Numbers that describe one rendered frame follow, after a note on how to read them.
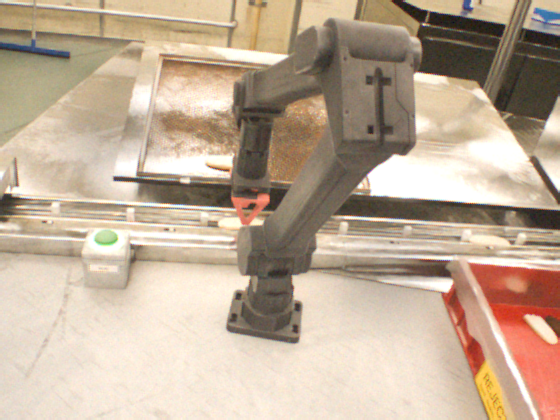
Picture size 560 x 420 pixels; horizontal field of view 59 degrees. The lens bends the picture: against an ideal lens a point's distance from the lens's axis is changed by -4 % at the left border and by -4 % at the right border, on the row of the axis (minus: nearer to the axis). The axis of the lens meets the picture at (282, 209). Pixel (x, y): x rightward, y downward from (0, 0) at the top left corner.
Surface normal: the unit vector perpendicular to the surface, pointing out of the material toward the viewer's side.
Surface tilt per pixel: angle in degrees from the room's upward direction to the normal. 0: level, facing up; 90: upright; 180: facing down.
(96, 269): 90
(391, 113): 53
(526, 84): 90
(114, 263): 90
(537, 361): 0
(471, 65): 90
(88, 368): 0
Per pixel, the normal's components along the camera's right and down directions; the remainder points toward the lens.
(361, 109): 0.29, -0.03
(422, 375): 0.16, -0.82
